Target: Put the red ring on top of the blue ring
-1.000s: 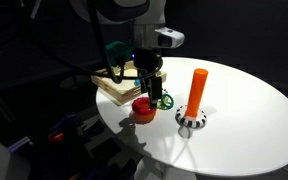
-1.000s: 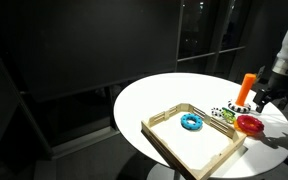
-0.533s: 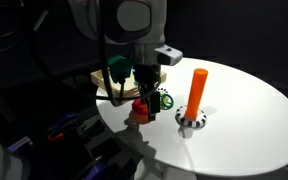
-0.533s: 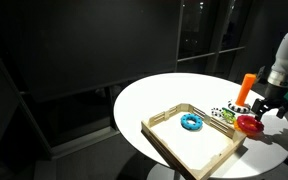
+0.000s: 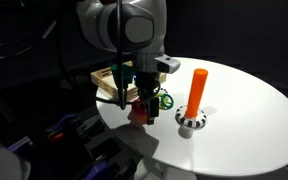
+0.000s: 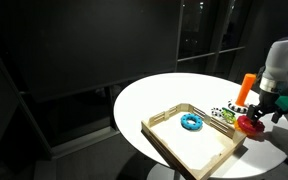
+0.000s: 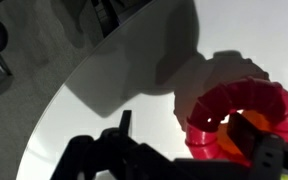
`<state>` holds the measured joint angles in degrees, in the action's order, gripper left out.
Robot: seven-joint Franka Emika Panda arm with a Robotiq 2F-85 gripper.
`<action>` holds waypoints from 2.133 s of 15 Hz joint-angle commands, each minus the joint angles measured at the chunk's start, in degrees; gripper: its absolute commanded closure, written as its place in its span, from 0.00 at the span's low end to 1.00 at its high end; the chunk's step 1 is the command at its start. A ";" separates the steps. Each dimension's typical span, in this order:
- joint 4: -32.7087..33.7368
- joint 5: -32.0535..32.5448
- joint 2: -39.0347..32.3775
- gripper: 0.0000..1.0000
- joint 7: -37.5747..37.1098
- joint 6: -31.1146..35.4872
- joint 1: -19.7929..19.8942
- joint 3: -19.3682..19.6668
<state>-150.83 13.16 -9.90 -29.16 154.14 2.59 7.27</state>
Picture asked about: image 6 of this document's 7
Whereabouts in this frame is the orange stacking peg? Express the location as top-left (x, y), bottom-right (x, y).
top-left (235, 73), bottom-right (257, 108)

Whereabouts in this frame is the white table pedestal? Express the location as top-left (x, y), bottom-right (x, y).
top-left (147, 163), bottom-right (185, 180)

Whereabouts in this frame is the red knobby ring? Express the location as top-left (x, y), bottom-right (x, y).
top-left (236, 114), bottom-right (266, 135)

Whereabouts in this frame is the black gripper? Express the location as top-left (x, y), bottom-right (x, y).
top-left (246, 89), bottom-right (288, 126)

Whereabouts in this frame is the orange knobby ring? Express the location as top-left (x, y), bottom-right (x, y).
top-left (233, 119), bottom-right (248, 133)

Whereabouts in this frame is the blue knobby ring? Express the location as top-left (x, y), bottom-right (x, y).
top-left (179, 112), bottom-right (204, 131)

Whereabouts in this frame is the slatted wooden tray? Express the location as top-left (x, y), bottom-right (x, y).
top-left (140, 103), bottom-right (247, 180)

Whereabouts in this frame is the light green ring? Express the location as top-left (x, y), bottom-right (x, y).
top-left (222, 111), bottom-right (237, 125)

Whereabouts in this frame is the dark green ring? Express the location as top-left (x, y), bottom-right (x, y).
top-left (221, 106), bottom-right (237, 116)

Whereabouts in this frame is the small black white ring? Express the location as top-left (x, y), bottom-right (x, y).
top-left (211, 107), bottom-right (227, 119)

